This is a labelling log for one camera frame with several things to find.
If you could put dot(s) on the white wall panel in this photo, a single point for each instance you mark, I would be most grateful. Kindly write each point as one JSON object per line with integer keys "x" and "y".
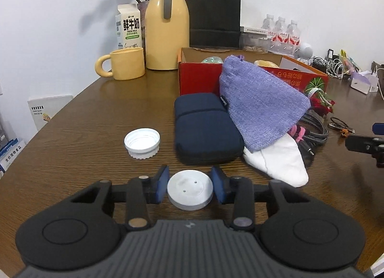
{"x": 44, "y": 109}

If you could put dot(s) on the yellow white plush sheep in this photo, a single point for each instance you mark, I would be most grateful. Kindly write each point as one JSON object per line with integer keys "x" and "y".
{"x": 263, "y": 63}

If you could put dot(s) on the white round disc lid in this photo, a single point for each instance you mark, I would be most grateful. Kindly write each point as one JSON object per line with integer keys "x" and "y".
{"x": 190, "y": 190}

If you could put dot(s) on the purple tissue box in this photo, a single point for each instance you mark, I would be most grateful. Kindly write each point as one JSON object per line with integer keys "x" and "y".
{"x": 364, "y": 82}

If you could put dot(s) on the purple woven pouch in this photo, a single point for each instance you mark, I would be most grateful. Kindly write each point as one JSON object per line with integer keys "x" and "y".
{"x": 263, "y": 114}

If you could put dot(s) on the clear snack container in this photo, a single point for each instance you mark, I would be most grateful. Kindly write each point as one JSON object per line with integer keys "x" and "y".
{"x": 254, "y": 39}

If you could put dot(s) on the navy zip case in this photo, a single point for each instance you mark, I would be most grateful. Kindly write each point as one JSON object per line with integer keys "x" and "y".
{"x": 204, "y": 133}

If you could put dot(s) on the white ribbed bottle cap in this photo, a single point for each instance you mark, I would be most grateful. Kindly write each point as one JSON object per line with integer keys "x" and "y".
{"x": 142, "y": 143}

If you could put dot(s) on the water bottle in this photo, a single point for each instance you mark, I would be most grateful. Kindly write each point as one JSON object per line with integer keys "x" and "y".
{"x": 279, "y": 35}
{"x": 268, "y": 25}
{"x": 294, "y": 35}

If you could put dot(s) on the white milk carton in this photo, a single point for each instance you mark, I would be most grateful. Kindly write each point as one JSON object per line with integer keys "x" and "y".
{"x": 128, "y": 26}

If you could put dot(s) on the white cloth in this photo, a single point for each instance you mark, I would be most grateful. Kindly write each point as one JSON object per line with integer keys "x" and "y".
{"x": 281, "y": 160}

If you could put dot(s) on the colourful snack packets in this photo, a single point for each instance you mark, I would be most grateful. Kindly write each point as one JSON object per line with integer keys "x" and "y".
{"x": 349, "y": 64}

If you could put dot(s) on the left water bottle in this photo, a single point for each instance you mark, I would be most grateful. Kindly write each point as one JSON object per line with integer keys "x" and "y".
{"x": 268, "y": 25}

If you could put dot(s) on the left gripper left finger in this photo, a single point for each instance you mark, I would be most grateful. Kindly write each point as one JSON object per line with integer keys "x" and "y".
{"x": 137, "y": 193}

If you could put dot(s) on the yellow ceramic mug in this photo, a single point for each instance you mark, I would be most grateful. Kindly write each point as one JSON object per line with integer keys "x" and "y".
{"x": 126, "y": 64}

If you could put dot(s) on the right water bottle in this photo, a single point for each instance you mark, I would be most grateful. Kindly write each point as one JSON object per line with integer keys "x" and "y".
{"x": 294, "y": 35}

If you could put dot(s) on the yellow thermos jug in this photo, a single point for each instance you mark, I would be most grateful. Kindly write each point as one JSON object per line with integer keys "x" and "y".
{"x": 166, "y": 33}

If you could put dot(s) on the black paper shopping bag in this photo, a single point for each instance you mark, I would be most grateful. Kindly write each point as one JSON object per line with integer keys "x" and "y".
{"x": 214, "y": 23}

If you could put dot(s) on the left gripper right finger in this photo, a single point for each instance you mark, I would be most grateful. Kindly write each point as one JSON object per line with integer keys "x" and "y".
{"x": 242, "y": 193}

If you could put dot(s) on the middle water bottle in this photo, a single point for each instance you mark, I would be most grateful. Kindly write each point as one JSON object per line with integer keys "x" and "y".
{"x": 279, "y": 35}

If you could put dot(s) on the red cardboard box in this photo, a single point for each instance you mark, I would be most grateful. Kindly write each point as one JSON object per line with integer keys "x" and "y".
{"x": 196, "y": 77}

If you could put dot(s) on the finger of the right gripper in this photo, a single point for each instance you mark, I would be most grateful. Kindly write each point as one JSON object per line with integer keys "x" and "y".
{"x": 378, "y": 128}
{"x": 367, "y": 145}

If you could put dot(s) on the white toy robot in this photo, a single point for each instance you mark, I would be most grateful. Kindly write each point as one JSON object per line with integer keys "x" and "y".
{"x": 304, "y": 51}

